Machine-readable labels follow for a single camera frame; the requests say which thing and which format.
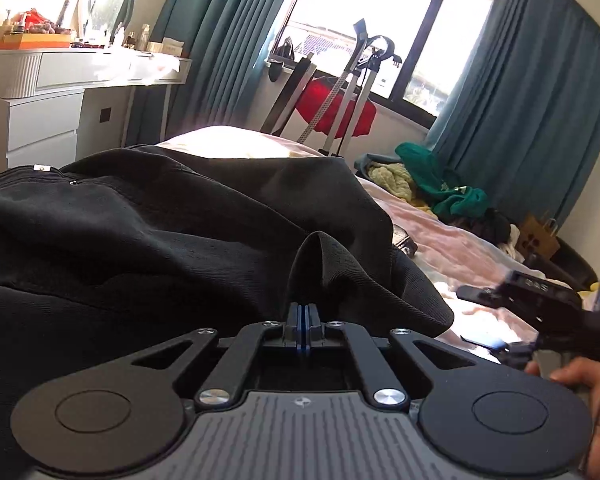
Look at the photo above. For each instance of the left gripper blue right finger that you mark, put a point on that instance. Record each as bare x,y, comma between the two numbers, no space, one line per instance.
379,385

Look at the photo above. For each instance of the red garment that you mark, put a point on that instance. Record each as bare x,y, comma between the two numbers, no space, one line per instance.
313,97

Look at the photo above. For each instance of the brown paper bag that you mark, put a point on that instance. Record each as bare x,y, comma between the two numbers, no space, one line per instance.
538,236

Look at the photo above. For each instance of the black pants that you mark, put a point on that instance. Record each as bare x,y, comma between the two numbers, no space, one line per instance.
131,247

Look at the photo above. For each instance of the green garment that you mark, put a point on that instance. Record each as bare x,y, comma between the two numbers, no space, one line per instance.
440,187

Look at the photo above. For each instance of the teal curtain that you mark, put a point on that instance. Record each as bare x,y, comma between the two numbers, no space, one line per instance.
523,121
227,42

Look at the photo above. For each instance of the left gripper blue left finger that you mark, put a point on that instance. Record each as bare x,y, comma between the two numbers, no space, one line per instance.
224,386

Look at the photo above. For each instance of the window with dark frame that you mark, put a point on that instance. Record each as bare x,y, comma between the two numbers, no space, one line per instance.
432,41

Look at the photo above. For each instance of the white dressing table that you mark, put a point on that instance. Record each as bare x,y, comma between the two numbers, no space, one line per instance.
42,92

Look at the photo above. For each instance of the pastel bed sheet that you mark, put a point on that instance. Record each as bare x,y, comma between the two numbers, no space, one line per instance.
449,256

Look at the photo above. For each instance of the white air purifier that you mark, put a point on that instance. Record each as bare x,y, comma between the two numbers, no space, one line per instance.
285,104

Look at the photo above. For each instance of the yellow knitted garment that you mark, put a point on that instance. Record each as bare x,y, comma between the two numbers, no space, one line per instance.
394,178

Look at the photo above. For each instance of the left teal curtain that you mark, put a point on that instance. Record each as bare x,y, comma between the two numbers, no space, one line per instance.
227,42

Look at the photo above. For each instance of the right teal curtain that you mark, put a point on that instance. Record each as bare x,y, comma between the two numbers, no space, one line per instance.
523,121

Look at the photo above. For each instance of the black armchair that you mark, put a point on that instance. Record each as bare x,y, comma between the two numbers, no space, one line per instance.
566,266

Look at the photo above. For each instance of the person's right hand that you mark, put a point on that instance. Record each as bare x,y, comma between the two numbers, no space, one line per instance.
582,372

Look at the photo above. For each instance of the orange tray with items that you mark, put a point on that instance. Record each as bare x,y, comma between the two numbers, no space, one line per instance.
29,30

